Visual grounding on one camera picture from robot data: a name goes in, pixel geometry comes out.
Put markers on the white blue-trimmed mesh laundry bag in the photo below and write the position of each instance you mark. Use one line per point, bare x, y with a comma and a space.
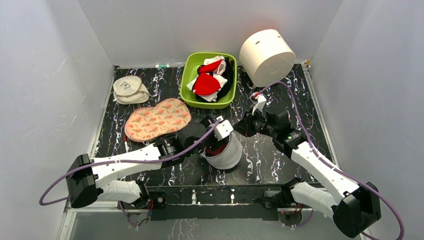
229, 157

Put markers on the green white marker pen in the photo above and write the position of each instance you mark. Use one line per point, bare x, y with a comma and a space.
162, 66

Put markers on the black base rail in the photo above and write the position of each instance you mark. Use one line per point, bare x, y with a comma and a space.
247, 201

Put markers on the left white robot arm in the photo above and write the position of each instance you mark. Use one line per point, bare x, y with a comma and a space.
99, 179

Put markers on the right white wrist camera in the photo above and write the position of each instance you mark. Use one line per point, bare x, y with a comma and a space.
259, 101

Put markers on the red bra in basin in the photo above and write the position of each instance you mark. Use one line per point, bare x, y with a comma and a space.
206, 84

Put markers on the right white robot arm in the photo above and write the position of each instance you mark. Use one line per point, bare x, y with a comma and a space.
353, 207

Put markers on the dark red bra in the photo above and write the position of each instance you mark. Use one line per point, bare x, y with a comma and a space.
215, 150

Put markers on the cream cylindrical drum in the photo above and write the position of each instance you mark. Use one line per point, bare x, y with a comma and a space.
266, 57

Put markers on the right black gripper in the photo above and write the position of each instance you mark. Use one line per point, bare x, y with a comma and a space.
245, 126

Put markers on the black garment in basin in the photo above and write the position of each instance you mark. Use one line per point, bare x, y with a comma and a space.
228, 79

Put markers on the cream mesh laundry bag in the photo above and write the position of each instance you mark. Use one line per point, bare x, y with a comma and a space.
129, 90

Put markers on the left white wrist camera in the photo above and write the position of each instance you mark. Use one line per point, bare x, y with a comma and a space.
223, 128

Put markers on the white garment in basin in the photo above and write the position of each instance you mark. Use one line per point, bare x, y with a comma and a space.
217, 63

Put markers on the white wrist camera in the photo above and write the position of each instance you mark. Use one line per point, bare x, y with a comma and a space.
223, 128
259, 101

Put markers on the green plastic basin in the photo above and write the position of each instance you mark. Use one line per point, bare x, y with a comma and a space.
226, 74

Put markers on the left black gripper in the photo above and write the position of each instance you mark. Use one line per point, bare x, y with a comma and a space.
208, 122

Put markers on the pink floral laundry bag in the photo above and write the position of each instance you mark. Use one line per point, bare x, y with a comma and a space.
147, 123

